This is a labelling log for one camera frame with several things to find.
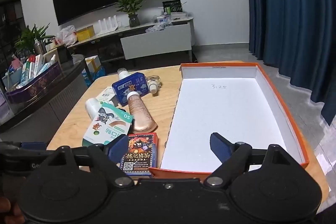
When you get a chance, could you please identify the black green box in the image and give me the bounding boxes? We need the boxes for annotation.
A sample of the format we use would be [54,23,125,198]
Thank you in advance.
[162,0,182,15]

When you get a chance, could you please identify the potted bamboo plant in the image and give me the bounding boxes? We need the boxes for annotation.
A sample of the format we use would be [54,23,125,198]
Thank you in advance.
[115,0,146,28]

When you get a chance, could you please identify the clear bottle ribbed cap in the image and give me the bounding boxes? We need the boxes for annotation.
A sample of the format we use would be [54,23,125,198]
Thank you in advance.
[144,74,162,95]

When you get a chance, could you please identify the white plastic bottle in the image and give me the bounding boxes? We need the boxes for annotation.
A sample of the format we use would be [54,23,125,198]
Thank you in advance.
[84,97,102,119]

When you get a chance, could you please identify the stack of white boxes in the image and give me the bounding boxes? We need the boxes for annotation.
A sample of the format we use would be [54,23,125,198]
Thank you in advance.
[170,11,189,20]

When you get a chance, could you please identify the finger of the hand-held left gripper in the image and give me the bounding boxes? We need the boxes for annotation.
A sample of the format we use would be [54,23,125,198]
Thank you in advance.
[0,141,48,155]

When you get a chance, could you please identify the cardboard carton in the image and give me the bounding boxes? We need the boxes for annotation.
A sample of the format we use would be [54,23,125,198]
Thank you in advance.
[84,55,102,74]

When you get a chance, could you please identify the white plastic bag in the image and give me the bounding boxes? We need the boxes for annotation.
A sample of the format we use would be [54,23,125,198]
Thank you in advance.
[56,25,78,45]

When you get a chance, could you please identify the dark wall shelf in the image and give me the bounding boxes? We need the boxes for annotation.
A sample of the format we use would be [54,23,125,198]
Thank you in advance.
[0,0,27,77]

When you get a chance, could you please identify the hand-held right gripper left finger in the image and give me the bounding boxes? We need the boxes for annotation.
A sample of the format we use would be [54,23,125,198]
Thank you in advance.
[54,135,134,187]

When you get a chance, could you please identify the white medicine packet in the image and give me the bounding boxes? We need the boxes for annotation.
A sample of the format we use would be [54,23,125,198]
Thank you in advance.
[95,86,116,107]

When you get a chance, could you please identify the blue tin box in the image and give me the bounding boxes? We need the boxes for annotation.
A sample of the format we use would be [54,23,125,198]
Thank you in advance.
[112,72,151,105]

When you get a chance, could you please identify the teal white mask packet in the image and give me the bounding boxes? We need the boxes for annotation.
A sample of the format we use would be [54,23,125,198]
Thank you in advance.
[82,102,134,147]

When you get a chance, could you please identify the blue plastic bag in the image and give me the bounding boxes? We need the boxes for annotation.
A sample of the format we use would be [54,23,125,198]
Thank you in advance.
[81,67,106,83]

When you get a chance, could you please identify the orange cardboard box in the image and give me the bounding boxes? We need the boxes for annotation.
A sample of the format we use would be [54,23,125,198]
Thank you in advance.
[148,63,310,180]

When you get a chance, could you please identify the person's left hand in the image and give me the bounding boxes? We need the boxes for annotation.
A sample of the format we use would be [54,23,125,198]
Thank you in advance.
[0,196,25,224]

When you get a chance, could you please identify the blue curtain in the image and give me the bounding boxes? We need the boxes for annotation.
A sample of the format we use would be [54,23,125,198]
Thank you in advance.
[243,0,336,126]

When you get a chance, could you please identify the clear plastic bags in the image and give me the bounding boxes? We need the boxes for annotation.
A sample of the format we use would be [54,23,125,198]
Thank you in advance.
[146,22,169,33]

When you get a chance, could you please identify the clear bottle smooth white cap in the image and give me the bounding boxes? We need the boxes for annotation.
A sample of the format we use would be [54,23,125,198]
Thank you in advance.
[117,68,132,81]

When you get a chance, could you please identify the dark playing card box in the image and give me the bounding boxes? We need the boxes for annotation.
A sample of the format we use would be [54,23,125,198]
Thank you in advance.
[119,132,160,179]

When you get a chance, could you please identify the rose gold tube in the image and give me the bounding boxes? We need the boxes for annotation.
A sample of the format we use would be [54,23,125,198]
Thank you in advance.
[126,91,158,134]

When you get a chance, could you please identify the group of medicine boxes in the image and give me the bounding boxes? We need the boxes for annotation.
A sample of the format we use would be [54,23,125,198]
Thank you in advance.
[5,53,57,88]

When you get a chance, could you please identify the leafy green plant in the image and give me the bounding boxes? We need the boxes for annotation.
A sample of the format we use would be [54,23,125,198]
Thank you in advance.
[14,23,54,55]

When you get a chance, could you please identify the steel cup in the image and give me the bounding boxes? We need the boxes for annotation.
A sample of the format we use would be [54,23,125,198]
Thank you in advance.
[34,40,47,55]

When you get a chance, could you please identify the white router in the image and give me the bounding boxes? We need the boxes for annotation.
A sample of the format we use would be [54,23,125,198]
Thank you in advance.
[98,15,123,35]

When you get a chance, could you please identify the yellow box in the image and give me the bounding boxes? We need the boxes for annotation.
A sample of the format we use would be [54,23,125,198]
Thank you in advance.
[76,25,95,42]

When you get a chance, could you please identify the dark coffee table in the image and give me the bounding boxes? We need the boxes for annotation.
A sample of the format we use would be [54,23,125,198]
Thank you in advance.
[0,56,89,134]

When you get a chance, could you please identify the television cabinet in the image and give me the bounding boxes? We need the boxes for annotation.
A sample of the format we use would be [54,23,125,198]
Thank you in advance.
[67,15,196,68]

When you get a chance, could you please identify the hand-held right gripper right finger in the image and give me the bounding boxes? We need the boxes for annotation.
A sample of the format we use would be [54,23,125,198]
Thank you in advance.
[203,132,291,187]

